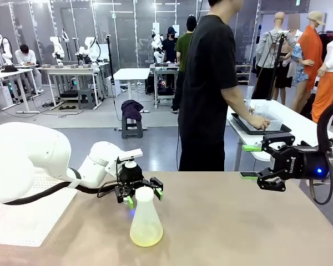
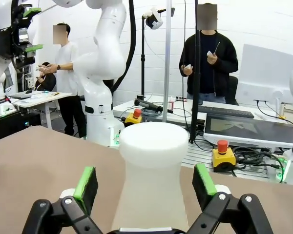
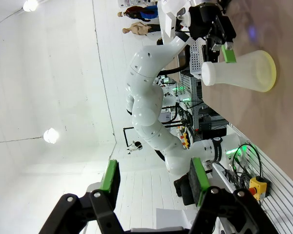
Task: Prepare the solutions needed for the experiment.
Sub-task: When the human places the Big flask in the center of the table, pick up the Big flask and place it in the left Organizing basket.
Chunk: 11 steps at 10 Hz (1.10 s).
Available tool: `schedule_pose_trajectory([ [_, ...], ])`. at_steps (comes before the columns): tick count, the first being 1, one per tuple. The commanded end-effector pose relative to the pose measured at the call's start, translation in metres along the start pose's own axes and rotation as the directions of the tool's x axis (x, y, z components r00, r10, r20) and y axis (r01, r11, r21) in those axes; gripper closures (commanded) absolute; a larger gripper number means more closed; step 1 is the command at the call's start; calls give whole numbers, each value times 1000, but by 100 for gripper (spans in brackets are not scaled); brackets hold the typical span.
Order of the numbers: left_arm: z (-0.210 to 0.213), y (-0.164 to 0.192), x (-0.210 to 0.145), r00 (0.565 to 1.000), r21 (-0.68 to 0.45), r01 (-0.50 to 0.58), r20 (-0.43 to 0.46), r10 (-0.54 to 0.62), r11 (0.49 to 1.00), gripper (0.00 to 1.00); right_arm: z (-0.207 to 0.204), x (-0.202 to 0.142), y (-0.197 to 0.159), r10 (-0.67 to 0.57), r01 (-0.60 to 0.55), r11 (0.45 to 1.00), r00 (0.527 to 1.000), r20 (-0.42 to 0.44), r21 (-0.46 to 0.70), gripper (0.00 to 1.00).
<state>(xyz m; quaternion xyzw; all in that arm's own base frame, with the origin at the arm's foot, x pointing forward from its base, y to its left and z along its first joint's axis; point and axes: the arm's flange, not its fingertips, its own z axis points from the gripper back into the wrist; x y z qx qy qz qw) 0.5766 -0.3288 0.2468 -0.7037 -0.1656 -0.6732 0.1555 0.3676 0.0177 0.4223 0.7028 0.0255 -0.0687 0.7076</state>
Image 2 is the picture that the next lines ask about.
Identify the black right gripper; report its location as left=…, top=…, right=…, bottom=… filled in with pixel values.
left=0, top=6, right=44, bottom=69

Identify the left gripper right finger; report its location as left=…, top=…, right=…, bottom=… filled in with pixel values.
left=188, top=163, right=274, bottom=234

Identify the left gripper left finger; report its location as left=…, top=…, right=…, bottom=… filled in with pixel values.
left=21, top=166, right=105, bottom=234

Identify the translucent plastic conical flask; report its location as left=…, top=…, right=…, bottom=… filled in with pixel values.
left=111, top=159, right=190, bottom=232

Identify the yellow emergency stop button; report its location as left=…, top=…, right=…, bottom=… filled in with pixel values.
left=211, top=140, right=236, bottom=173
left=124, top=109, right=143, bottom=125

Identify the person in white T-shirt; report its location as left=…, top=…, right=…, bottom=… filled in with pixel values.
left=35, top=23, right=87, bottom=138

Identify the dark haired seated person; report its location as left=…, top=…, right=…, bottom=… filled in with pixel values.
left=35, top=62, right=57, bottom=92

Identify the grey laptop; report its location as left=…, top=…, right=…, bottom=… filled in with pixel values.
left=9, top=91, right=32, bottom=99

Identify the white desk with laptop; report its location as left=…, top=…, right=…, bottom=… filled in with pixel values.
left=8, top=90, right=73, bottom=130

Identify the flat lying monitor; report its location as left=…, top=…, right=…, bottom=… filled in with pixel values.
left=204, top=112, right=293, bottom=149

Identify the black keyboard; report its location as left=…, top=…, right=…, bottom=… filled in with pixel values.
left=197, top=105, right=255, bottom=119

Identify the black cylindrical tool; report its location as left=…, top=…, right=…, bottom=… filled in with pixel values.
left=134, top=98, right=174, bottom=114

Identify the black tripod pole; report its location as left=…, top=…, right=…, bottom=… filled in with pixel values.
left=189, top=0, right=202, bottom=144

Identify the person in black jacket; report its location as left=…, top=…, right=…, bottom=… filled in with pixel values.
left=179, top=2, right=239, bottom=104

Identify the silver metal pole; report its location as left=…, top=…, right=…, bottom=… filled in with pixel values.
left=162, top=0, right=175, bottom=122

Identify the black cable bundle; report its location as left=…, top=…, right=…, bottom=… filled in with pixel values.
left=230, top=146, right=284, bottom=171

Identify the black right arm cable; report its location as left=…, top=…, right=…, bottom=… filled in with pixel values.
left=109, top=0, right=137, bottom=93

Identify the white camera on black stand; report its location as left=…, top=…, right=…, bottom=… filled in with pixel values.
left=140, top=7, right=167, bottom=98

